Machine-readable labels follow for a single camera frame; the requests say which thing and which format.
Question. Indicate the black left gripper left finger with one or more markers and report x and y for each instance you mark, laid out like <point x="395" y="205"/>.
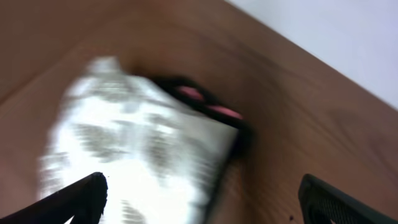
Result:
<point x="80" y="203"/>

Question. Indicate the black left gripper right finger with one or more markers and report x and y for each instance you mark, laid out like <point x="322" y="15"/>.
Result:
<point x="322" y="203"/>

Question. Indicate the white fern print garment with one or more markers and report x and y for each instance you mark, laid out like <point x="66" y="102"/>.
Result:
<point x="160" y="158"/>

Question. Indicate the folded black and coral garment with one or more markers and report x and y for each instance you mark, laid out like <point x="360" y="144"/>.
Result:
<point x="198" y="98"/>

